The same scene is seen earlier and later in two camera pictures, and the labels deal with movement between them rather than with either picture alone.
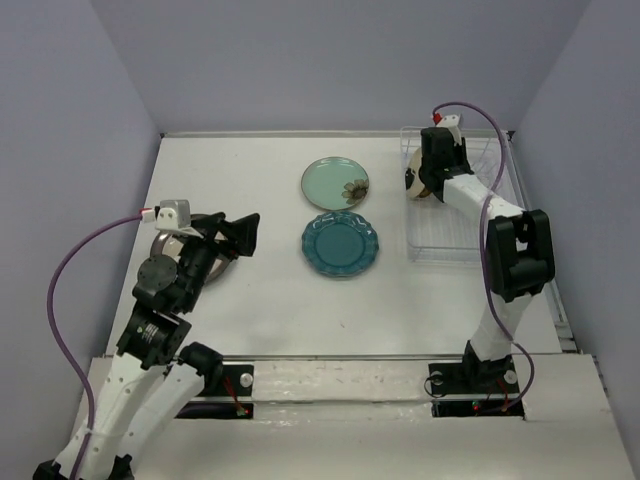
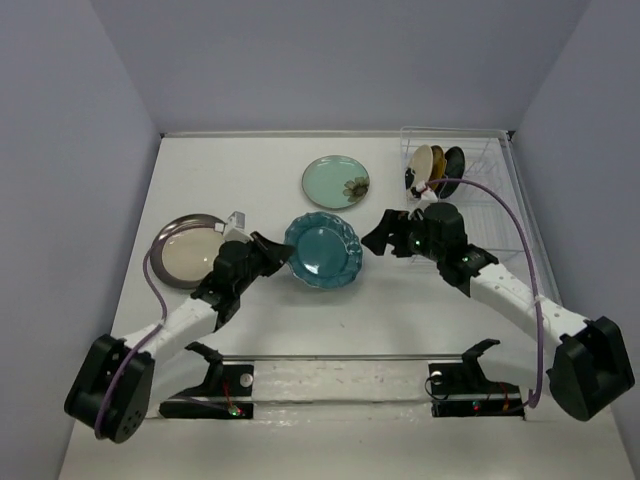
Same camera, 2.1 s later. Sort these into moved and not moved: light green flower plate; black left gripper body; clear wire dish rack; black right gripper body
Moved: black right gripper body; black left gripper body
Not moved: light green flower plate; clear wire dish rack
